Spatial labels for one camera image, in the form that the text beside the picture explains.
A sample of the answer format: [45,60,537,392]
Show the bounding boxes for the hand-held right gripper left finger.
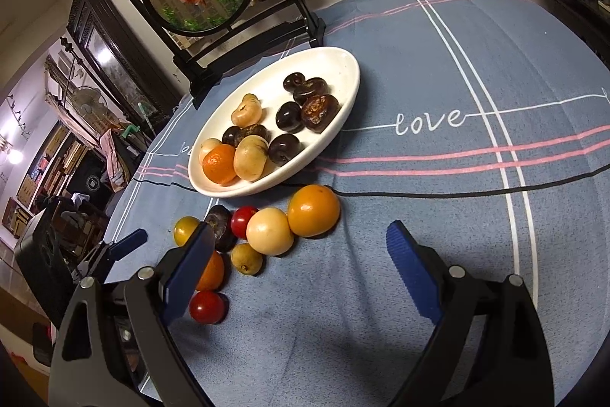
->
[49,221,216,407]

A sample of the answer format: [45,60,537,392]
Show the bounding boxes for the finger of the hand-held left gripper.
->
[71,228,148,286]

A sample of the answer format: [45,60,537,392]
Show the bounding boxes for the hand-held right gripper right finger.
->
[386,220,556,407]

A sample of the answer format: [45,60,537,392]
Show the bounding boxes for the orange mandarin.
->
[202,144,238,186]

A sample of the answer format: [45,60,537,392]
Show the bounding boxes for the small pale round fruit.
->
[199,138,223,164]

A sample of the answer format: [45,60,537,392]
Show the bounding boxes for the oblong beige fruit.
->
[233,135,271,181]

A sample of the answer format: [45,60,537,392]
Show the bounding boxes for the dark brown fruit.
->
[236,124,271,143]

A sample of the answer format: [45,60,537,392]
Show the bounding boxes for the tan fruit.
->
[231,95,264,126]

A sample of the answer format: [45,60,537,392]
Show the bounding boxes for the large brown wrinkled fruit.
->
[300,93,340,134]

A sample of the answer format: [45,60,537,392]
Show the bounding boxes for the dark wrinkled fruit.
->
[293,78,329,105]

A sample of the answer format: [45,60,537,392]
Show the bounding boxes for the white oval plate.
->
[188,47,361,198]

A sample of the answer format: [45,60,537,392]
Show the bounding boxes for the small orange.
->
[195,251,226,292]

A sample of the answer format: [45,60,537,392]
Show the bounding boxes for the red cherry tomato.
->
[231,206,259,240]
[189,291,227,324]

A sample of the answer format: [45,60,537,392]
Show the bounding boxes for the yellow-green tomato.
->
[173,216,202,246]

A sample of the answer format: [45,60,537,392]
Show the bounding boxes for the dark purple fruit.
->
[204,204,239,253]

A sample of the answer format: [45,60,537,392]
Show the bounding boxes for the small pale yellow fruit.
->
[231,242,264,277]

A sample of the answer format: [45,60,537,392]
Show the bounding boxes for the pink cloth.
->
[98,128,136,191]

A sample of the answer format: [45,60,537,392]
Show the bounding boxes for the large pale beige fruit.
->
[246,207,295,255]

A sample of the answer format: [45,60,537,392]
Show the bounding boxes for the storage shelf with boxes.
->
[0,116,96,241]

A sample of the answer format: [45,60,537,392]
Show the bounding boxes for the large orange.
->
[287,184,341,238]

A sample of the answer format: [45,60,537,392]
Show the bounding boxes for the standing electric fan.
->
[71,85,108,119]

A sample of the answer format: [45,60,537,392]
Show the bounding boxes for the dark wooden cabinet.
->
[67,0,184,126]

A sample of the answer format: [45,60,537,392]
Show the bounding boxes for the blue striped tablecloth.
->
[102,0,610,407]

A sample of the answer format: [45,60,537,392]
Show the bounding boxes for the glowing wall lamp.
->
[0,140,24,167]

